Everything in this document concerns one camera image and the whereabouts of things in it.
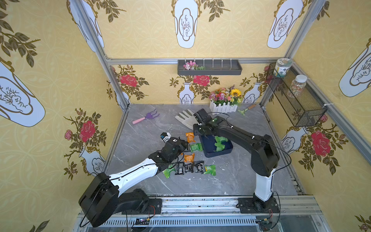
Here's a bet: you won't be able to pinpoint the green garden trowel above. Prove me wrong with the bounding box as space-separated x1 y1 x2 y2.
238 104 256 116

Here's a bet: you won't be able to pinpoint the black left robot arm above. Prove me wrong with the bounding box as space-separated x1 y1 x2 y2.
78 137 188 228

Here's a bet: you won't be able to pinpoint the grey wall shelf tray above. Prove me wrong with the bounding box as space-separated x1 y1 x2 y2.
177 59 243 76

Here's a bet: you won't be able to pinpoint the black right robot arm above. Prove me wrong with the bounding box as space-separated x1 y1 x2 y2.
193 109 281 214

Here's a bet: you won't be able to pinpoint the white fabric garden glove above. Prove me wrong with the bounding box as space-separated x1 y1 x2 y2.
175 109 198 130

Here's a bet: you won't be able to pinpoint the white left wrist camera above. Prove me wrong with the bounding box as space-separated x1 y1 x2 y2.
160 132 171 143

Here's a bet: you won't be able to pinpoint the pink artificial flowers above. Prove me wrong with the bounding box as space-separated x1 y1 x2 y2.
183 61 205 70

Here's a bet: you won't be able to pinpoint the black wire mesh basket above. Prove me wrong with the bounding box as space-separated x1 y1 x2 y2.
266 63 327 127

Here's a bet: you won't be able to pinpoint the dark blue storage box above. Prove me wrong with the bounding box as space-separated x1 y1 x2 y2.
199 135 233 158

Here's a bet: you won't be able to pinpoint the small circuit board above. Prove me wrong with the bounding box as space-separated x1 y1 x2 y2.
256 219 272 232
134 217 150 226

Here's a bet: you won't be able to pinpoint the pink purple garden rake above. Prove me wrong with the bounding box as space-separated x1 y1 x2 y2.
132 109 159 125

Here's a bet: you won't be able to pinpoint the small circuit board left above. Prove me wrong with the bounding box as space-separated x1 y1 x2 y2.
134 217 150 226

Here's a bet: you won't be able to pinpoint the white lid labelled jar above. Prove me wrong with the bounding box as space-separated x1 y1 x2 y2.
273 58 293 78

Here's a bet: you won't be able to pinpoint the green cookie packet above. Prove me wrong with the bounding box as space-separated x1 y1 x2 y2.
190 143 203 152
214 136 229 152
162 167 175 179
203 165 216 176

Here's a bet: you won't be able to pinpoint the orange cookie packet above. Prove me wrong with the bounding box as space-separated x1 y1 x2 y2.
184 153 195 163
185 132 196 144

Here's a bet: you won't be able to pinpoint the white fence flower pot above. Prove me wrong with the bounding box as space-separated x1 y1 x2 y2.
209 87 243 115

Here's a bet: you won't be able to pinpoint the small circuit board right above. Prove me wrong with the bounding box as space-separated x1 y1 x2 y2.
256 219 272 232

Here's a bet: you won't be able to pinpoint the checkered black cookie packet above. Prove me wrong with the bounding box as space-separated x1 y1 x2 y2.
194 160 204 174

